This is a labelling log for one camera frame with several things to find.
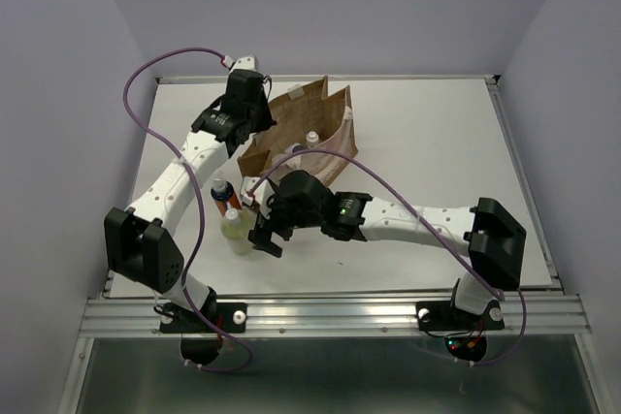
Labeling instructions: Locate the yellow clear liquid bottle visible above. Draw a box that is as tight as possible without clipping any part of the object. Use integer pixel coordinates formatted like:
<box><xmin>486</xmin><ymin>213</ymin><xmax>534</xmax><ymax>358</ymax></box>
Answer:
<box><xmin>306</xmin><ymin>131</ymin><xmax>321</xmax><ymax>148</ymax></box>

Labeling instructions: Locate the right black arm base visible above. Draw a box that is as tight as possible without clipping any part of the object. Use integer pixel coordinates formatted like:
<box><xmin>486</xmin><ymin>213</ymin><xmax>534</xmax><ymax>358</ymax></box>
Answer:
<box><xmin>416</xmin><ymin>300</ymin><xmax>505</xmax><ymax>364</ymax></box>

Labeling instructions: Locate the orange spray bottle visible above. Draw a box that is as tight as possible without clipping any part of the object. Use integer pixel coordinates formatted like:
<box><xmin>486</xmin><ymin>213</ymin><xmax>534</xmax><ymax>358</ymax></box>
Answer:
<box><xmin>210</xmin><ymin>173</ymin><xmax>242</xmax><ymax>216</ymax></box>

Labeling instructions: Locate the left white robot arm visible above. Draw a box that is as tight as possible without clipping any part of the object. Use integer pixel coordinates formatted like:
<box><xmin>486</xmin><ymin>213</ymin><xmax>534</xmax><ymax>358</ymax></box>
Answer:
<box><xmin>104</xmin><ymin>69</ymin><xmax>275</xmax><ymax>331</ymax></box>

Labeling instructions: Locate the brown canvas tote bag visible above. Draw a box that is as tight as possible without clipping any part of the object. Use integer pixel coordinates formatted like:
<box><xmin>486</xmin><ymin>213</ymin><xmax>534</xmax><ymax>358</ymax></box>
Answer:
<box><xmin>238</xmin><ymin>77</ymin><xmax>358</xmax><ymax>177</ymax></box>

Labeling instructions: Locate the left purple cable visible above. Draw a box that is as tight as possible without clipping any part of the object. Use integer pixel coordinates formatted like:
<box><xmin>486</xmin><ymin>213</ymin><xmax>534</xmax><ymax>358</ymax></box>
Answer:
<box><xmin>122</xmin><ymin>48</ymin><xmax>253</xmax><ymax>374</ymax></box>

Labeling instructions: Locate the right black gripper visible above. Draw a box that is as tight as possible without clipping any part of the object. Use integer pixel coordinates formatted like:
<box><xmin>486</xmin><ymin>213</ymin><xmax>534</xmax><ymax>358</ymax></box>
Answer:
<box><xmin>248</xmin><ymin>186</ymin><xmax>323</xmax><ymax>258</ymax></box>

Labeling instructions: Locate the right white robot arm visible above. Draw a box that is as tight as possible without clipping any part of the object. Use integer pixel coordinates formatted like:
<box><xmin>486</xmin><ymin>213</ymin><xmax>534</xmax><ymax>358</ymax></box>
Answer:
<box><xmin>241</xmin><ymin>170</ymin><xmax>527</xmax><ymax>327</ymax></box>

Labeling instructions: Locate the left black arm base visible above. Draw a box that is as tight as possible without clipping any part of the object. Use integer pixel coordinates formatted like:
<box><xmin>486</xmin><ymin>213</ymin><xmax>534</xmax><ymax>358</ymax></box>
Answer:
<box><xmin>153</xmin><ymin>302</ymin><xmax>247</xmax><ymax>369</ymax></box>

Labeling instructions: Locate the purple cable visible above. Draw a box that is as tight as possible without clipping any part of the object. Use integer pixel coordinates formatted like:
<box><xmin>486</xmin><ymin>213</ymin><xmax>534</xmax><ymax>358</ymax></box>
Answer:
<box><xmin>122</xmin><ymin>48</ymin><xmax>253</xmax><ymax>374</ymax></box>
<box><xmin>246</xmin><ymin>149</ymin><xmax>530</xmax><ymax>369</ymax></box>

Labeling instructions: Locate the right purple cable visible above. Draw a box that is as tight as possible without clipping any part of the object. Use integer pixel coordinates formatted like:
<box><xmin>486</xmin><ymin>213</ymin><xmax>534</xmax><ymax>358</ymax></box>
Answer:
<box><xmin>246</xmin><ymin>149</ymin><xmax>530</xmax><ymax>369</ymax></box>

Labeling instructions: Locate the aluminium front rail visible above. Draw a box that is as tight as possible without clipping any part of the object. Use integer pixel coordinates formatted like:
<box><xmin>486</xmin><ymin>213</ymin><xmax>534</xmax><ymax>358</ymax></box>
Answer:
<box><xmin>79</xmin><ymin>293</ymin><xmax>591</xmax><ymax>339</ymax></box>

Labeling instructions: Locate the white bottle black cap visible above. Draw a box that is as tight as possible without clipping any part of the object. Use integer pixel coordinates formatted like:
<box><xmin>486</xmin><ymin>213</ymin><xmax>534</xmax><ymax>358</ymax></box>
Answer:
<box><xmin>284</xmin><ymin>143</ymin><xmax>305</xmax><ymax>154</ymax></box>

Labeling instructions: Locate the green lotion bottle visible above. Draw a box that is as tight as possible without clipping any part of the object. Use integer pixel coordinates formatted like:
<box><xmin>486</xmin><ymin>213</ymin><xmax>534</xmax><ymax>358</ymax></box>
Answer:
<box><xmin>220</xmin><ymin>207</ymin><xmax>254</xmax><ymax>255</ymax></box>

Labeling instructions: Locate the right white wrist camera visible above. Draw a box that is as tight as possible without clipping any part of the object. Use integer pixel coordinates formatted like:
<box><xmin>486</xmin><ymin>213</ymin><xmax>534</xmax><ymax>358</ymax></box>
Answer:
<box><xmin>240</xmin><ymin>176</ymin><xmax>275</xmax><ymax>218</ymax></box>

